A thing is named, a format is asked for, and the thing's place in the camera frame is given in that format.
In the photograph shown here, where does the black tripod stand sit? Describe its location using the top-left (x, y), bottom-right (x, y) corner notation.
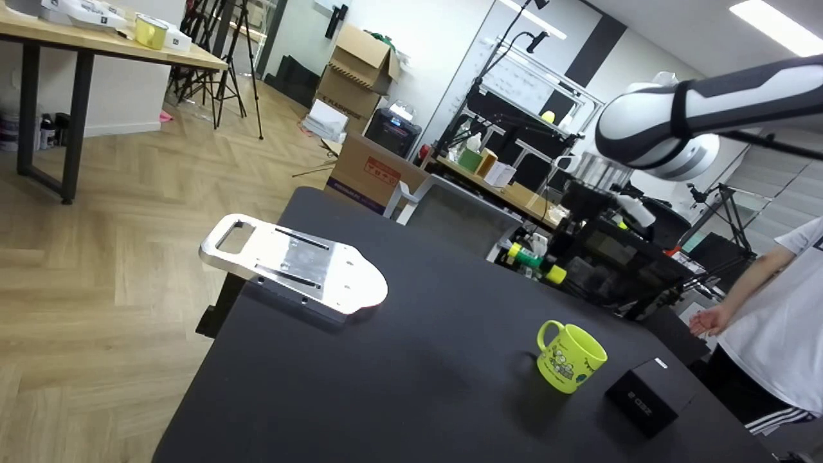
top-left (684, 181), bottom-right (755, 257)

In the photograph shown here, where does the cluttered shelf rack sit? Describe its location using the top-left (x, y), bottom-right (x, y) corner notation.
top-left (425, 46), bottom-right (602, 235)

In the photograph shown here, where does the yellow-green mug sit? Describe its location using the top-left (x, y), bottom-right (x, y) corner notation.
top-left (531, 318), bottom-right (608, 397)

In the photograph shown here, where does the cardboard box with red print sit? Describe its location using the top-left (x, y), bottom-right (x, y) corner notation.
top-left (323, 134), bottom-right (427, 216)

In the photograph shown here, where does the white mandoline slicer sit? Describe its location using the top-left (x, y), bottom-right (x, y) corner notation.
top-left (198, 212), bottom-right (390, 319)

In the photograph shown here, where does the long ceiling light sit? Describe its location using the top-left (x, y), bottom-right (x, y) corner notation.
top-left (728, 0), bottom-right (823, 76)

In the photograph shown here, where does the small black box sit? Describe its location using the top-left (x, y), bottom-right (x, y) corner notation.
top-left (602, 368), bottom-right (680, 440)

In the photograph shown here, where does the person's bare hand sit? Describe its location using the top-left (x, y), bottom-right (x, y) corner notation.
top-left (686, 304), bottom-right (741, 341)

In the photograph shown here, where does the black printer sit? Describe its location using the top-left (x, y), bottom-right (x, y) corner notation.
top-left (365, 107), bottom-right (425, 162)

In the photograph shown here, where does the wooden table with black legs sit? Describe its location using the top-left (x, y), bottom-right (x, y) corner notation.
top-left (0, 3), bottom-right (229, 207)

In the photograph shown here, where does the green yellow glue stick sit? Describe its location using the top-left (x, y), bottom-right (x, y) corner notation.
top-left (503, 242), bottom-right (571, 289)

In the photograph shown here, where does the black wall-mounted device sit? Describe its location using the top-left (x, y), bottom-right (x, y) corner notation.
top-left (323, 3), bottom-right (349, 42)

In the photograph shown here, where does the person's bare forearm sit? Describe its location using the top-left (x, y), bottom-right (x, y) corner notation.
top-left (722, 242), bottom-right (804, 324)

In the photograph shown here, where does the yellow-green container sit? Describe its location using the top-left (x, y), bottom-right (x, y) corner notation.
top-left (130, 18), bottom-right (170, 53)

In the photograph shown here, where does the black table clamp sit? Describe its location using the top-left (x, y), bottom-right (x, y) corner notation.
top-left (192, 274), bottom-right (252, 342)

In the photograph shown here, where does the large plain cardboard box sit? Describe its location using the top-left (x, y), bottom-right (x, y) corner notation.
top-left (313, 66), bottom-right (386, 125)

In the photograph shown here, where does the white items pile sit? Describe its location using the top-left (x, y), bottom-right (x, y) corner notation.
top-left (36, 0), bottom-right (130, 37)

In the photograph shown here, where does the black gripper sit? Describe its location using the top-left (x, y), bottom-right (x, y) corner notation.
top-left (522, 225), bottom-right (643, 298)

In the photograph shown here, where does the black bag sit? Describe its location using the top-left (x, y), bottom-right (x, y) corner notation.
top-left (273, 54), bottom-right (323, 111)

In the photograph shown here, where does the black computer monitor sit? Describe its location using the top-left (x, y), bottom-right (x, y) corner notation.
top-left (688, 233), bottom-right (755, 292)

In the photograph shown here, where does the green box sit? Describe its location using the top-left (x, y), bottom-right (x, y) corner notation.
top-left (455, 144), bottom-right (488, 175)

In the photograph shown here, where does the open cardboard box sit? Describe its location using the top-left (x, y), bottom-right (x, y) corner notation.
top-left (331, 21), bottom-right (407, 94)

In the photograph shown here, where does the black camera tripod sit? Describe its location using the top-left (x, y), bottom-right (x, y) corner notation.
top-left (170, 0), bottom-right (268, 144)

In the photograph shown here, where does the white flat package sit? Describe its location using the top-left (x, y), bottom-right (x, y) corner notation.
top-left (301, 99), bottom-right (351, 144)

